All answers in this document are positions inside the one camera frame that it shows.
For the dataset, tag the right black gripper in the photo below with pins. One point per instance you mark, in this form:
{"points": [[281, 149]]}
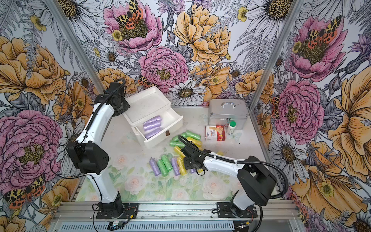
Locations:
{"points": [[186, 161]]}

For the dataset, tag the purple trash bag roll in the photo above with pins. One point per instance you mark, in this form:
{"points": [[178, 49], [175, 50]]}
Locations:
{"points": [[153, 120], [175, 166], [152, 125], [152, 133], [154, 167]]}

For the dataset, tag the white pulled-out drawer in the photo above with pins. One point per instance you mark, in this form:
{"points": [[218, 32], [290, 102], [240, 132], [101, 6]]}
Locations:
{"points": [[170, 123]]}

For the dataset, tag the white drawer cabinet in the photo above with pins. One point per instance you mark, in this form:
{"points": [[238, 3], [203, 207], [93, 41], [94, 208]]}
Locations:
{"points": [[145, 105]]}

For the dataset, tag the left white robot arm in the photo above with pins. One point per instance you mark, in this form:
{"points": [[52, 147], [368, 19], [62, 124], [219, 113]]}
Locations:
{"points": [[86, 153]]}

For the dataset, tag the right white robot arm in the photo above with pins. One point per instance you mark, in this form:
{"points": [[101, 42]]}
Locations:
{"points": [[256, 180]]}

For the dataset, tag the green trash bag roll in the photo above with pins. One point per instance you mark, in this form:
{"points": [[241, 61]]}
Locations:
{"points": [[162, 168], [193, 135], [176, 138], [167, 163], [176, 144]]}

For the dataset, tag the red white cardboard box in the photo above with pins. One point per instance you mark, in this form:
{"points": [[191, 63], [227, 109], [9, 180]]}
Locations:
{"points": [[215, 133]]}

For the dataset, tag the white bottle green cap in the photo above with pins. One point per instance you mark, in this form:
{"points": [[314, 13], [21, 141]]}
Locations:
{"points": [[231, 127]]}

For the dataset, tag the silver metal case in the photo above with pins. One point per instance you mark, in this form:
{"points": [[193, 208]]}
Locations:
{"points": [[224, 111]]}

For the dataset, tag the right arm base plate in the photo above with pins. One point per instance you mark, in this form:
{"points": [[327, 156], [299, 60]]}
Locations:
{"points": [[229, 210]]}

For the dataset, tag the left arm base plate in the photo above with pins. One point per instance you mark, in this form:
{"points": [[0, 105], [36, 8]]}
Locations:
{"points": [[117, 211]]}

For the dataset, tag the aluminium front rail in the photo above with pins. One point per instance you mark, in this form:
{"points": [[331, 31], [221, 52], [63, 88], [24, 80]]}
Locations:
{"points": [[173, 211]]}

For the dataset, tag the right aluminium corner post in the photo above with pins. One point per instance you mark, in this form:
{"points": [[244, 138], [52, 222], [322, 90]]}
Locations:
{"points": [[281, 40]]}

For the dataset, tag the aluminium corner post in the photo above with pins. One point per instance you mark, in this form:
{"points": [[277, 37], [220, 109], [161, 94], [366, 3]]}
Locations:
{"points": [[72, 38], [281, 40]]}

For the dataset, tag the left aluminium corner post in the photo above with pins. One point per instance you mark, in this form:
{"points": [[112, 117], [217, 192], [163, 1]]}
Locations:
{"points": [[72, 38]]}

